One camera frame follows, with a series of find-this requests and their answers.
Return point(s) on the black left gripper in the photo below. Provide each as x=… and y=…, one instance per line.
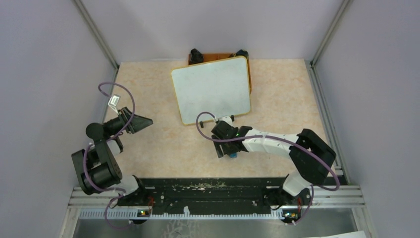
x=137, y=123

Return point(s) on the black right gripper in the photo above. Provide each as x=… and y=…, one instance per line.
x=219, y=150

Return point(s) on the blue whiteboard eraser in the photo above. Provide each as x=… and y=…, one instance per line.
x=232, y=155

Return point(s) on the white whiteboard with yellow frame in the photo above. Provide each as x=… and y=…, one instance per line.
x=220, y=87

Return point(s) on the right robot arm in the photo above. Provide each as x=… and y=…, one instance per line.
x=311, y=156

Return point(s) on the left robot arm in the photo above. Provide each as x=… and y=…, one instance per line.
x=96, y=167

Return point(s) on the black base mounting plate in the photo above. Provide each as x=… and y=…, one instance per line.
x=209, y=208

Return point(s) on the black object in tray left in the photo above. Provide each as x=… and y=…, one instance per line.
x=196, y=57

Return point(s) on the dark object in tray right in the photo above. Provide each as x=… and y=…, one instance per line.
x=242, y=53

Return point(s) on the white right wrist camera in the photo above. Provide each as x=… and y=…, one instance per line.
x=226, y=119

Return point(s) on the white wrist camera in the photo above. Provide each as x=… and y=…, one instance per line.
x=113, y=103
x=226, y=119

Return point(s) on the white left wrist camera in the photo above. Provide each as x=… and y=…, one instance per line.
x=113, y=103

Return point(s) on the white slotted cable duct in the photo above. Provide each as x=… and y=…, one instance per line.
x=134, y=214

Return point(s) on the aluminium frame rail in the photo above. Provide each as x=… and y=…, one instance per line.
x=348, y=196

